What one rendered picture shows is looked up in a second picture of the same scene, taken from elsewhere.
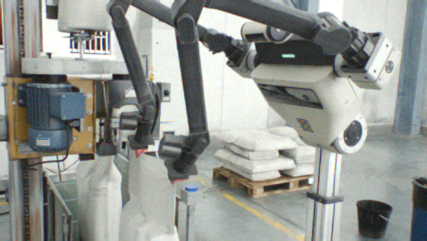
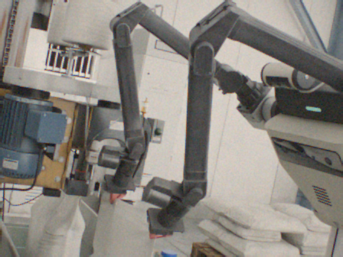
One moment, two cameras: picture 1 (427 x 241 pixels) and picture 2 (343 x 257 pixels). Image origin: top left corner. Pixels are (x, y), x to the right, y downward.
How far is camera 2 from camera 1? 0.14 m
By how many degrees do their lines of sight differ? 7
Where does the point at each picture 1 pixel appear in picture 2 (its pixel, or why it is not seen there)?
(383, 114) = not seen: outside the picture
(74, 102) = (53, 124)
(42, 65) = (27, 77)
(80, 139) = (48, 170)
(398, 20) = not seen: outside the picture
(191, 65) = (200, 100)
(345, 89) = not seen: outside the picture
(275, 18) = (305, 62)
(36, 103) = (12, 118)
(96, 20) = (95, 36)
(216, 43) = (230, 81)
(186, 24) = (204, 53)
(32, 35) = (19, 42)
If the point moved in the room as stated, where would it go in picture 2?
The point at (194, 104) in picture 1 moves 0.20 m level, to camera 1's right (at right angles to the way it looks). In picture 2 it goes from (196, 146) to (281, 164)
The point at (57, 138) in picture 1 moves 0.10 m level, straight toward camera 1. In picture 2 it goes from (27, 163) to (27, 168)
